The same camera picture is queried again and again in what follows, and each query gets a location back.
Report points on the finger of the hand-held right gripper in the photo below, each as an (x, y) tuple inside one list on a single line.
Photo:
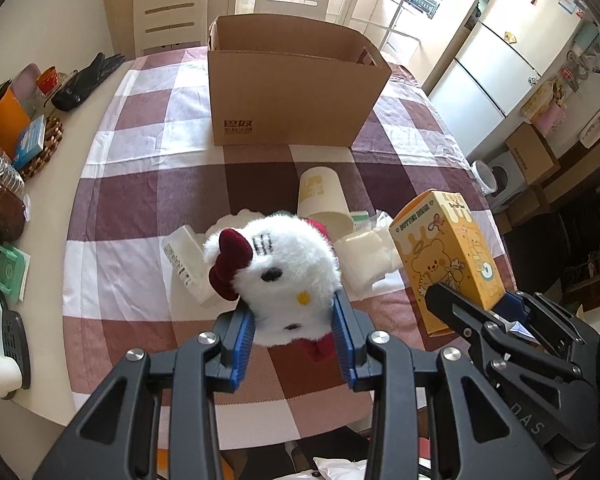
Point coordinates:
[(515, 310), (460, 307)]

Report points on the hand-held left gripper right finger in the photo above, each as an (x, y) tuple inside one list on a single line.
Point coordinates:
[(347, 345)]

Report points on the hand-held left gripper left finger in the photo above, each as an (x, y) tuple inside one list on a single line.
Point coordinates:
[(240, 345)]

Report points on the yellow cartoon bear box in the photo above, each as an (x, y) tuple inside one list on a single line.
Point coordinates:
[(445, 260)]

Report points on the clear bag of cotton pads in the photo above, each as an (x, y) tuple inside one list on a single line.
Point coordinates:
[(367, 260)]

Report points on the white cat plush toy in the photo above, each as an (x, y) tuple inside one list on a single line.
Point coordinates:
[(290, 270)]

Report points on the white cotton swab jar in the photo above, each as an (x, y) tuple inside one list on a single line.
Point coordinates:
[(187, 260)]

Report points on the white cotton gloves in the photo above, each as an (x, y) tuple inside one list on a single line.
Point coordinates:
[(230, 220)]

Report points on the white and green medicine box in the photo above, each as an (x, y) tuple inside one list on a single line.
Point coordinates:
[(358, 218)]

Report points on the large cream paper cup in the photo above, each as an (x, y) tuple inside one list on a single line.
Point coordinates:
[(325, 195)]

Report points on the brown cardboard box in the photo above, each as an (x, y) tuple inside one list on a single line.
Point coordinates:
[(290, 95)]

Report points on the orange container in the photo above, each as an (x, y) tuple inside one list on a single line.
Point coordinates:
[(5, 120)]

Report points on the white round-window appliance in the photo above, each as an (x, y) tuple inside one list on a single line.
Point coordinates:
[(507, 177)]

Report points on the white patterned bin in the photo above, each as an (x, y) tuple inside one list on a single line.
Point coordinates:
[(482, 175)]

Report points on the cardboard box on floor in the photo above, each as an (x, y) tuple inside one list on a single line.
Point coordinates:
[(530, 152)]

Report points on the maroon checkered tablecloth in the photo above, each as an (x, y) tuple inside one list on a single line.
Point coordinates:
[(130, 200)]

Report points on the yellow hanging bag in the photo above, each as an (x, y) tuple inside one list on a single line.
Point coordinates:
[(537, 100)]

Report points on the black drip tray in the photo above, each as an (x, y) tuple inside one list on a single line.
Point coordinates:
[(17, 345)]

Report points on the green plastic stand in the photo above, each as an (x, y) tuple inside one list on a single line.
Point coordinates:
[(10, 272)]

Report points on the small white paper cup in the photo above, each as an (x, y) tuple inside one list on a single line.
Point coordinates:
[(0, 375)]

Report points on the white refrigerator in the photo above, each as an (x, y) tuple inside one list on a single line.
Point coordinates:
[(500, 60)]

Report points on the red lid jar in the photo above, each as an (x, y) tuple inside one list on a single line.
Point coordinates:
[(0, 215)]

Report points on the wooden bead trivet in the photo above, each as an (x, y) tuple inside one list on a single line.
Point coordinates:
[(52, 145)]

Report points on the clear plastic water bottle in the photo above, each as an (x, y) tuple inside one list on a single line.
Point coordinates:
[(7, 177)]

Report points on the blue tissue packet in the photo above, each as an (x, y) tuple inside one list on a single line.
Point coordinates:
[(30, 142)]

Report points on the black leather gloves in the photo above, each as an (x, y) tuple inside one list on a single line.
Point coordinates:
[(85, 85)]

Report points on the red patterned cup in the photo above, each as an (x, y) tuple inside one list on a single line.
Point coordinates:
[(46, 80)]

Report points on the pink plastic box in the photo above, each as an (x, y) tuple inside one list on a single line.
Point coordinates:
[(25, 82)]

